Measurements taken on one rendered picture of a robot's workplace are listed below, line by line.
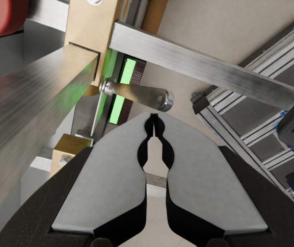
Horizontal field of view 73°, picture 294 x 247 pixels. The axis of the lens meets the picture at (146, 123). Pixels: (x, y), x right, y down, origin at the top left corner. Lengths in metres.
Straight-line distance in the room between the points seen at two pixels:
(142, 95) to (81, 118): 0.36
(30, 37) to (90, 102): 0.21
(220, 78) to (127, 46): 0.13
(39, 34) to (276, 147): 1.24
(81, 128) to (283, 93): 0.42
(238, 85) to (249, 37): 0.95
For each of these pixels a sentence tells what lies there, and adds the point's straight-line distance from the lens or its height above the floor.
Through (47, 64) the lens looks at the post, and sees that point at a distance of 0.19.
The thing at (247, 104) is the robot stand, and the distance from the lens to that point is 1.12.
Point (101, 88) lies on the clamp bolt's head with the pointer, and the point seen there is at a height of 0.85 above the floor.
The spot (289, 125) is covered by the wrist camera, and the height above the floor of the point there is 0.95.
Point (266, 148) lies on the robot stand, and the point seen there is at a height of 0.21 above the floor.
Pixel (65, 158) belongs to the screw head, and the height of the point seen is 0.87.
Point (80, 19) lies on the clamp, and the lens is 0.26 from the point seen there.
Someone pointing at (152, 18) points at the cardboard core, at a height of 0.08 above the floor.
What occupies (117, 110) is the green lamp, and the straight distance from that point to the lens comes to 0.47.
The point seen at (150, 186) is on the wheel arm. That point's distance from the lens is 0.40.
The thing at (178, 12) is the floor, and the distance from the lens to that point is 1.13.
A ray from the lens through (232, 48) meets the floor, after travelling 1.22.
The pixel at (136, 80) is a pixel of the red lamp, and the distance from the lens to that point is 0.44.
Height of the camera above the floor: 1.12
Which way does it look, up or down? 59 degrees down
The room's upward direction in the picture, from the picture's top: 178 degrees counter-clockwise
